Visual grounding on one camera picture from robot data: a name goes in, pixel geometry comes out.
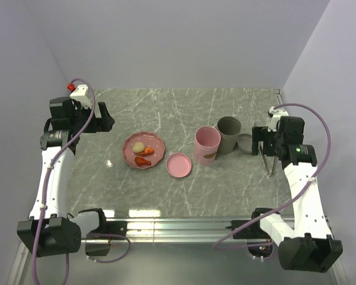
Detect metal kitchen tongs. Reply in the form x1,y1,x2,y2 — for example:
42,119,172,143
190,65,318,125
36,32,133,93
259,142,277,177

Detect beige round bun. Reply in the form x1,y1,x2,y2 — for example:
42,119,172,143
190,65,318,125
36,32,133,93
132,141,145,153

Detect orange carrot piece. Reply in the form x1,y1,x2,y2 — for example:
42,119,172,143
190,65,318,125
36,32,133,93
137,147,154,157

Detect pink round lid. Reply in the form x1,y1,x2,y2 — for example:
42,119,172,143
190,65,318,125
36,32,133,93
166,153,192,178

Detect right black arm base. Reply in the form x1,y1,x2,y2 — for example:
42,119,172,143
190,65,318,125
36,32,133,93
233,223,274,261

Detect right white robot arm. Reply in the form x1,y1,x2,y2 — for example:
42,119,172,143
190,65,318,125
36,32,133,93
250,115,343,273

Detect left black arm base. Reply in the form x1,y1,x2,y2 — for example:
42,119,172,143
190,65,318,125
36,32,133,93
84,221,128,258

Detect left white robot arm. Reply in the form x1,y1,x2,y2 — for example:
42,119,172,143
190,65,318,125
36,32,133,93
17,97,115,257

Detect grey cylindrical lunch container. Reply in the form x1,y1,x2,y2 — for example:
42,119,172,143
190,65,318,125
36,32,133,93
217,116,241,155

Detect pink cylindrical lunch container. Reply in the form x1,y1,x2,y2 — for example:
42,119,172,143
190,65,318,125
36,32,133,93
193,126,221,166

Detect grey round lid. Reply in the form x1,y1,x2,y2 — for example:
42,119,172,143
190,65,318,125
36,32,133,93
237,134,252,154

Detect pink scalloped dotted plate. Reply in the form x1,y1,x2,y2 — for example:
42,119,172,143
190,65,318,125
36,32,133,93
122,131,166,169

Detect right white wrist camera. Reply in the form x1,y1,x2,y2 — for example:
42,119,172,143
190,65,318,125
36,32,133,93
268,106,289,132

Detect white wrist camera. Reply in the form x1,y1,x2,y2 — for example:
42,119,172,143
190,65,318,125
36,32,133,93
70,84,92,109
268,106,289,132

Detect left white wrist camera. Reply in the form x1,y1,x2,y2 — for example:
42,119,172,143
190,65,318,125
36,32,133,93
70,84,92,109

